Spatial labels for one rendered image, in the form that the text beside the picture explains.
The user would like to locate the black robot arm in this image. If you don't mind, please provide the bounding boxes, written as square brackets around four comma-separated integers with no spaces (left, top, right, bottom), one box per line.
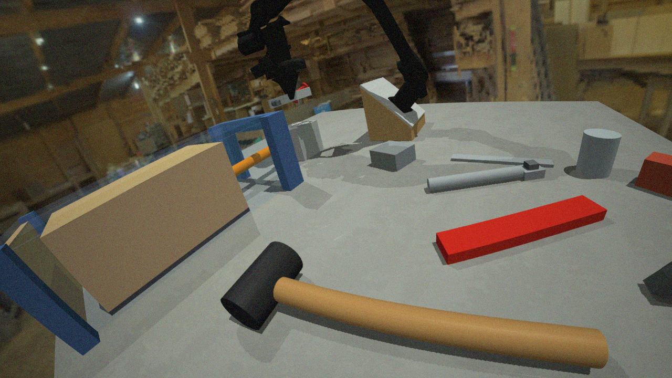
[237,0,428,113]

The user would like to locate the mallet with black head and wooden handle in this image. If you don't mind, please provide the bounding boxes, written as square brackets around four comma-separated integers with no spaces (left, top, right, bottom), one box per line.
[220,241,608,369]

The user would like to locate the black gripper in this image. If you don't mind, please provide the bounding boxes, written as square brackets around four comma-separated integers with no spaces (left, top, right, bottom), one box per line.
[265,42,306,100]

